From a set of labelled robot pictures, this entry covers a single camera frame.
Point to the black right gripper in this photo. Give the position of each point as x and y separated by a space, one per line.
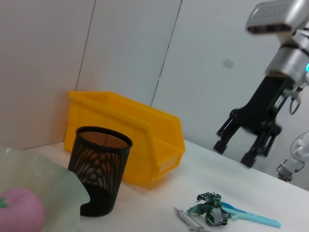
260 111

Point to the blue scissors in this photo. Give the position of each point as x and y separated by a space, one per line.
253 216

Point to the silver ballpoint pen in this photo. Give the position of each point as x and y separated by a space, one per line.
186 216

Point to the pink peach toy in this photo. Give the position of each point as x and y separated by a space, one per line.
19 210

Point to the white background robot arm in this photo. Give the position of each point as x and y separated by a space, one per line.
297 157

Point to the black mesh pen holder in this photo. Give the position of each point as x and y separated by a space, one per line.
99 169

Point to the pale green glass fruit plate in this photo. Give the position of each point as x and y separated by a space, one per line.
48 178

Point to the yellow plastic bin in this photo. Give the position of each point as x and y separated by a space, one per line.
135 135

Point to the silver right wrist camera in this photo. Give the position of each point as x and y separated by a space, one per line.
270 17

